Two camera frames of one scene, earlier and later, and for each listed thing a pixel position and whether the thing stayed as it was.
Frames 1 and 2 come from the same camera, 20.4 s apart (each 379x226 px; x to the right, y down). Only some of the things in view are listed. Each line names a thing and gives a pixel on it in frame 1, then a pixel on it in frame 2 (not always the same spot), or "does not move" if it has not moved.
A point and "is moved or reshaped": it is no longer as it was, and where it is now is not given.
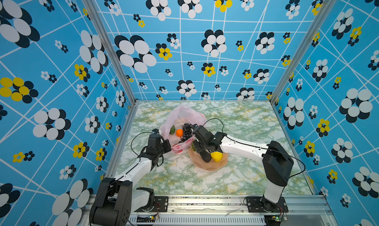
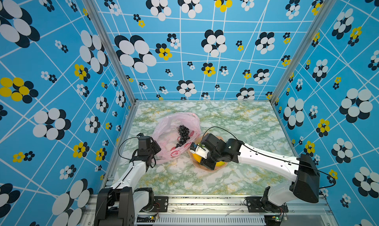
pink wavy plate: [211, 165] does not move
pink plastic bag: [177, 116] is moved or reshaped
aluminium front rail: [232, 210] does not move
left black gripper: [166, 143] to [157, 148]
